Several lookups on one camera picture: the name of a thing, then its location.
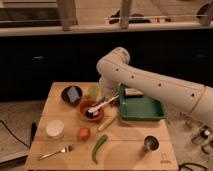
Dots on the dark bowl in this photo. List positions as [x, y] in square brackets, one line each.
[65, 98]

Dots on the green plastic tray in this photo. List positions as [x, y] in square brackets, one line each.
[139, 108]

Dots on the blue sponge in bowl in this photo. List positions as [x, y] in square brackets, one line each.
[73, 94]

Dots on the green plastic cup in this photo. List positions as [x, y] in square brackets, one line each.
[93, 91]

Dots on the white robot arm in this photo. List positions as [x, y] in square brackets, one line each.
[191, 98]

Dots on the silver fork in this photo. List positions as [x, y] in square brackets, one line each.
[66, 149]

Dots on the orange tomato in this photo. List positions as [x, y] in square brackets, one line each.
[83, 134]

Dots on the yellow corn stick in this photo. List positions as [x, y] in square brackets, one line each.
[106, 123]

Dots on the green chili pepper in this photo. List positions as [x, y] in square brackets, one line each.
[98, 144]

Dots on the tan sponge block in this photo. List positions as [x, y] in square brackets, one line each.
[130, 92]

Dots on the spice bottle rack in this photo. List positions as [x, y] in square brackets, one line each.
[202, 134]

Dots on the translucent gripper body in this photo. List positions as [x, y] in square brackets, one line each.
[108, 88]

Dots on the metal cup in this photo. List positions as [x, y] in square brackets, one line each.
[151, 143]

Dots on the orange bowl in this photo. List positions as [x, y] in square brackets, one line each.
[83, 110]

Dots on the white lidded cup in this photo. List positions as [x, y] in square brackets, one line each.
[55, 129]

